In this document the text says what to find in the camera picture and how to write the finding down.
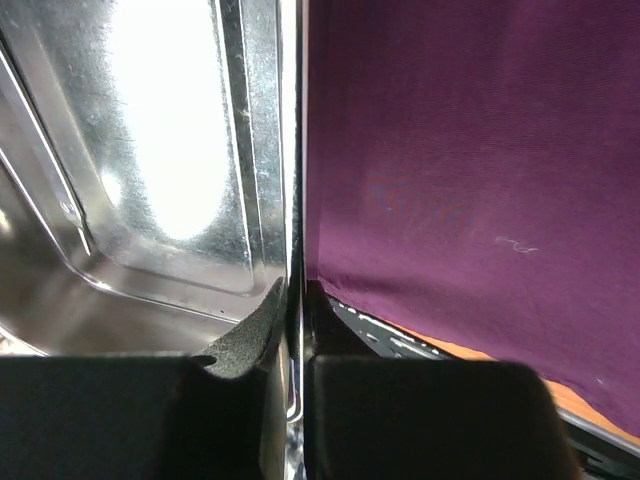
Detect purple surgical wrap cloth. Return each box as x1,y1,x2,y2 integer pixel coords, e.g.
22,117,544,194
307,1,639,435

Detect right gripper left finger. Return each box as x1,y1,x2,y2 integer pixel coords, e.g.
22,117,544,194
1,281,286,479

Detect steel scalpel handle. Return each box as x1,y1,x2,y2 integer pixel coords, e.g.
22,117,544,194
1,45,92,256

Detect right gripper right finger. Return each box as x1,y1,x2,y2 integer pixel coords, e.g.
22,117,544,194
304,281,580,479

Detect steel instrument tray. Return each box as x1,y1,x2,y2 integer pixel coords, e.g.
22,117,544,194
0,0,309,431

